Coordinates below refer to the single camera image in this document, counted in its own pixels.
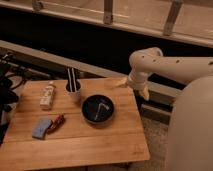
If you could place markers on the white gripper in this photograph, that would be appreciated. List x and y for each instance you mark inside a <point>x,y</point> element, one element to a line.
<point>137,81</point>

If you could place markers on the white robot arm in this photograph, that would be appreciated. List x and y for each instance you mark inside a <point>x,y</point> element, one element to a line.
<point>190,132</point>

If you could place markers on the metal utensil in bowl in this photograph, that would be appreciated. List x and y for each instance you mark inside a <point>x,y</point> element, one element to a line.
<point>99,109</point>

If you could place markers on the black bowl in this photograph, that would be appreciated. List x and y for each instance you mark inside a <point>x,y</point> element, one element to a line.
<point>90,107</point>

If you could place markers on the white cup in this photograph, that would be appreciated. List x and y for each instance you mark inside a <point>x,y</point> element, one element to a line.
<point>75,95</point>

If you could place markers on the black chopstick right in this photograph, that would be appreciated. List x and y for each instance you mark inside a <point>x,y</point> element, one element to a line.
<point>74,80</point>

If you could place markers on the black chopstick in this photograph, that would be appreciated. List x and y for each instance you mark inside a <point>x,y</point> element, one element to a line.
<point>70,80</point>
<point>74,80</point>

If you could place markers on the black chopstick left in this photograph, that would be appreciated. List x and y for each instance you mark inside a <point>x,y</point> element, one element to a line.
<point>70,80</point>

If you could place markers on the red wrapped snack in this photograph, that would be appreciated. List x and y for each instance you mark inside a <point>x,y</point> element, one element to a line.
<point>56,124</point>

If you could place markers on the white bottle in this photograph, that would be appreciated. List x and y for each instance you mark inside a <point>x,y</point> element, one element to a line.
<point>47,96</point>

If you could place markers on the blue sponge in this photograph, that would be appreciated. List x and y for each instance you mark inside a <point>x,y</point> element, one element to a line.
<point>41,128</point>

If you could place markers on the metal rail bracket middle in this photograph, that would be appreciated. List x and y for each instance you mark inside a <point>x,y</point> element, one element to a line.
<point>108,12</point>

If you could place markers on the metal rail bracket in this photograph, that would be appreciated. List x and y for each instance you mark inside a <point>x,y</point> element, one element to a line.
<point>37,5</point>
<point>172,17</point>
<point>108,12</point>

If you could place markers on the metal rail bracket right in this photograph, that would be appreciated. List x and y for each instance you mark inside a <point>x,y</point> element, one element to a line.
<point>172,17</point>

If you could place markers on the black equipment with cables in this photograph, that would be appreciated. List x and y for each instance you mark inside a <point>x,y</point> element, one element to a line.
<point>7,94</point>

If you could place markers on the metal rail bracket left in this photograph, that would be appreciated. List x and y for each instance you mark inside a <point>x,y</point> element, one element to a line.
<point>37,5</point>

